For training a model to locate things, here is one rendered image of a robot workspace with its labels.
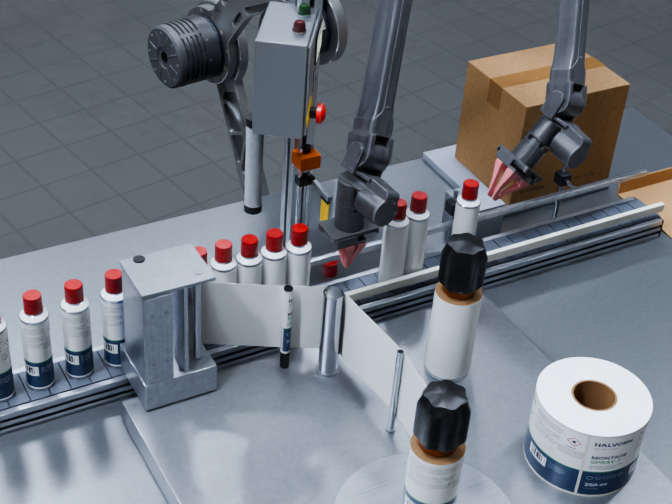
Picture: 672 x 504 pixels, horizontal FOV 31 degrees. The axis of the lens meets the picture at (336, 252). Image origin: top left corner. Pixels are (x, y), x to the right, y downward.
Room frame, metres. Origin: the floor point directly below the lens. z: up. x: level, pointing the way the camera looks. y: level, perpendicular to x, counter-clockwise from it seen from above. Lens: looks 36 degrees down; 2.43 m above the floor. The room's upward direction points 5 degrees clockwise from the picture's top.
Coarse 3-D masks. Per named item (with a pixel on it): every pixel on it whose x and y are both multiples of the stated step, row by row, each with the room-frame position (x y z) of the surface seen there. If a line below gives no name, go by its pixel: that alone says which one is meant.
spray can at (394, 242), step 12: (396, 216) 2.02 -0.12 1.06; (384, 228) 2.03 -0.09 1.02; (396, 228) 2.01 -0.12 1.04; (408, 228) 2.03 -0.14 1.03; (384, 240) 2.02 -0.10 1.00; (396, 240) 2.01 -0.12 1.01; (384, 252) 2.02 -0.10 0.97; (396, 252) 2.01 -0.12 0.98; (384, 264) 2.02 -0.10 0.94; (396, 264) 2.01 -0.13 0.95; (384, 276) 2.02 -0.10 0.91; (396, 276) 2.01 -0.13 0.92
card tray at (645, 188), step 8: (648, 176) 2.58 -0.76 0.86; (656, 176) 2.59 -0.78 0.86; (664, 176) 2.61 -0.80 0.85; (624, 184) 2.54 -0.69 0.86; (632, 184) 2.55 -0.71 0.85; (640, 184) 2.57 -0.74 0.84; (648, 184) 2.58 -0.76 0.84; (656, 184) 2.59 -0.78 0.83; (664, 184) 2.59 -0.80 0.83; (624, 192) 2.54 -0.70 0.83; (632, 192) 2.54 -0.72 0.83; (640, 192) 2.55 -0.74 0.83; (648, 192) 2.55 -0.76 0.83; (656, 192) 2.55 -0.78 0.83; (664, 192) 2.56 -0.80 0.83; (648, 200) 2.51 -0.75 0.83; (656, 200) 2.52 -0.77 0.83; (664, 200) 2.52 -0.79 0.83; (664, 208) 2.48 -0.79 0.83; (664, 216) 2.45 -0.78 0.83; (664, 224) 2.41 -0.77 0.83; (664, 232) 2.38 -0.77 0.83
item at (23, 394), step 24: (576, 216) 2.35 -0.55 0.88; (600, 216) 2.35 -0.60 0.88; (648, 216) 2.37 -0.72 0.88; (504, 240) 2.23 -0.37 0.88; (576, 240) 2.25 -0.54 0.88; (432, 264) 2.11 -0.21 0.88; (408, 288) 2.02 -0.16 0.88; (96, 360) 1.72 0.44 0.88; (24, 384) 1.64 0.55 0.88; (72, 384) 1.65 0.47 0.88; (0, 408) 1.57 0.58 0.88
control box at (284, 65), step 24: (264, 24) 1.98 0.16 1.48; (288, 24) 1.99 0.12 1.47; (312, 24) 2.00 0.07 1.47; (264, 48) 1.92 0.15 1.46; (288, 48) 1.91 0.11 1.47; (312, 48) 1.93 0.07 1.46; (264, 72) 1.92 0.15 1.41; (288, 72) 1.91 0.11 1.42; (312, 72) 1.96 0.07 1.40; (264, 96) 1.92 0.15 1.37; (288, 96) 1.91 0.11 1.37; (312, 96) 1.99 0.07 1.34; (264, 120) 1.92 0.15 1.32; (288, 120) 1.91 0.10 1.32
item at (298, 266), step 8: (296, 224) 1.93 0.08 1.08; (304, 224) 1.93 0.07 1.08; (296, 232) 1.91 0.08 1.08; (304, 232) 1.91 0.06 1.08; (296, 240) 1.90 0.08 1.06; (304, 240) 1.91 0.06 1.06; (288, 248) 1.91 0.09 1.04; (296, 248) 1.90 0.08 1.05; (304, 248) 1.91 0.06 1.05; (288, 256) 1.90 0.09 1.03; (296, 256) 1.89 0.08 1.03; (304, 256) 1.90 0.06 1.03; (288, 264) 1.90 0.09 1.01; (296, 264) 1.89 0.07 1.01; (304, 264) 1.90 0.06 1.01; (288, 272) 1.90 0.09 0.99; (296, 272) 1.89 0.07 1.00; (304, 272) 1.90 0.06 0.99; (288, 280) 1.90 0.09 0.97; (296, 280) 1.89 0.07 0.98; (304, 280) 1.90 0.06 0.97
